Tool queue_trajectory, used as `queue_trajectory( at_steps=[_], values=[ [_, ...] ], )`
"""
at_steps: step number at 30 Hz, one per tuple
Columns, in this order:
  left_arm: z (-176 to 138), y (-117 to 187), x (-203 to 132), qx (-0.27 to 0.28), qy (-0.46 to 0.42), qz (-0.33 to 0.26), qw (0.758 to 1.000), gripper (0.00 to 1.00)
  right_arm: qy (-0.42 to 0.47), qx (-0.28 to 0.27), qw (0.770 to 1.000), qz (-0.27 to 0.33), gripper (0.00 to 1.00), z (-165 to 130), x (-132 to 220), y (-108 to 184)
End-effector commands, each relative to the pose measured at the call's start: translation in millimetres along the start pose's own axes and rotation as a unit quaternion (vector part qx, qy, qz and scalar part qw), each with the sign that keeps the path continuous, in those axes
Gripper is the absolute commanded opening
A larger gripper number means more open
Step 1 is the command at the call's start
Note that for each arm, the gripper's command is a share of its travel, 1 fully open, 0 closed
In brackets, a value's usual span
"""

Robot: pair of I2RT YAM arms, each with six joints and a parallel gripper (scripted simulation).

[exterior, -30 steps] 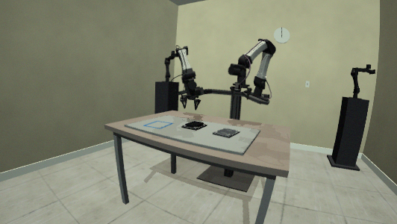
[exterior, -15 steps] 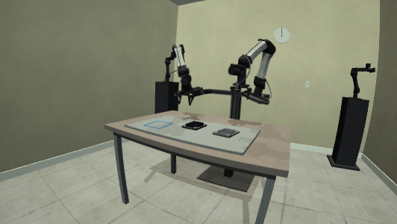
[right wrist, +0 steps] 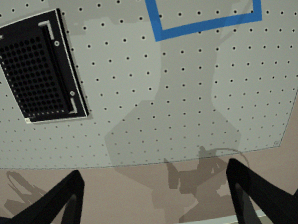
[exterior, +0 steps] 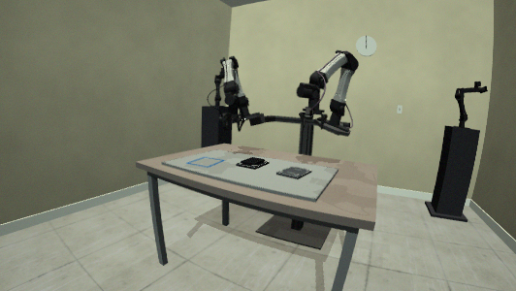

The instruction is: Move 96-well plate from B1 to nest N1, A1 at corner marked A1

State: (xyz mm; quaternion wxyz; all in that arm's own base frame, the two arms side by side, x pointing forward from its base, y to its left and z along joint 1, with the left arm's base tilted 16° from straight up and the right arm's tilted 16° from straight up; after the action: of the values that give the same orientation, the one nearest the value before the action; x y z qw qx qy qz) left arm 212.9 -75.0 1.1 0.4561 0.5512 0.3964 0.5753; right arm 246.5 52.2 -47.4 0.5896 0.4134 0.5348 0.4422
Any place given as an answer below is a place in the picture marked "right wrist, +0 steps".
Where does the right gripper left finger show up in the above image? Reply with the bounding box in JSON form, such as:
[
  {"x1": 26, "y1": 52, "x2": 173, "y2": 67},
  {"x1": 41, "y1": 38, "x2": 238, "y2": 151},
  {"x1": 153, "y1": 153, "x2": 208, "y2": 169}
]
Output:
[{"x1": 4, "y1": 171, "x2": 85, "y2": 224}]

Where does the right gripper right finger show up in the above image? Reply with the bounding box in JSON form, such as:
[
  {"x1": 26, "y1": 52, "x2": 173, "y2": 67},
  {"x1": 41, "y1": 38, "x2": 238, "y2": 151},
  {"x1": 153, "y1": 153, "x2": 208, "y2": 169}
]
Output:
[{"x1": 226, "y1": 159, "x2": 298, "y2": 224}]

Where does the blue tape outline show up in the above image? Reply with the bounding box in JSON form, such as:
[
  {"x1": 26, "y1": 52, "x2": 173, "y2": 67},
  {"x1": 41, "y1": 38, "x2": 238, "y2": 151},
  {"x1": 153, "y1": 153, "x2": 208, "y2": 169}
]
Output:
[{"x1": 145, "y1": 0, "x2": 262, "y2": 41}]

